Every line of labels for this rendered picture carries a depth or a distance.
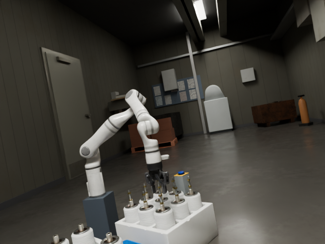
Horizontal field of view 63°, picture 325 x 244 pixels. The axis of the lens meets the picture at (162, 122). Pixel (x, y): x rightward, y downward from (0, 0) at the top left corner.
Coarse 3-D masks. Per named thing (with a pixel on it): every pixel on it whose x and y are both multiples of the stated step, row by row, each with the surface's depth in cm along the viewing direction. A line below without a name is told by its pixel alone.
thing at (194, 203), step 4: (184, 196) 145; (192, 196) 143; (196, 196) 143; (200, 196) 146; (188, 200) 143; (192, 200) 142; (196, 200) 142; (200, 200) 144; (188, 204) 143; (192, 204) 142; (196, 204) 142; (200, 204) 144; (192, 208) 142; (196, 208) 142
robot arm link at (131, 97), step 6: (132, 90) 152; (126, 96) 152; (132, 96) 148; (138, 96) 151; (132, 102) 145; (138, 102) 143; (132, 108) 143; (138, 108) 138; (144, 108) 138; (138, 114) 135
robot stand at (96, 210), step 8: (112, 192) 166; (88, 200) 156; (96, 200) 155; (104, 200) 155; (112, 200) 164; (88, 208) 156; (96, 208) 155; (104, 208) 154; (112, 208) 162; (88, 216) 157; (96, 216) 155; (104, 216) 154; (112, 216) 160; (88, 224) 157; (96, 224) 156; (104, 224) 154; (112, 224) 158; (96, 232) 156; (104, 232) 155; (112, 232) 157
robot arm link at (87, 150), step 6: (102, 126) 156; (108, 126) 153; (96, 132) 156; (102, 132) 154; (108, 132) 154; (114, 132) 156; (90, 138) 156; (96, 138) 155; (102, 138) 155; (108, 138) 157; (84, 144) 157; (90, 144) 155; (96, 144) 155; (84, 150) 156; (90, 150) 156; (84, 156) 157; (90, 156) 157
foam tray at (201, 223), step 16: (208, 208) 144; (128, 224) 138; (176, 224) 127; (192, 224) 132; (208, 224) 142; (144, 240) 130; (160, 240) 122; (176, 240) 122; (192, 240) 131; (208, 240) 140
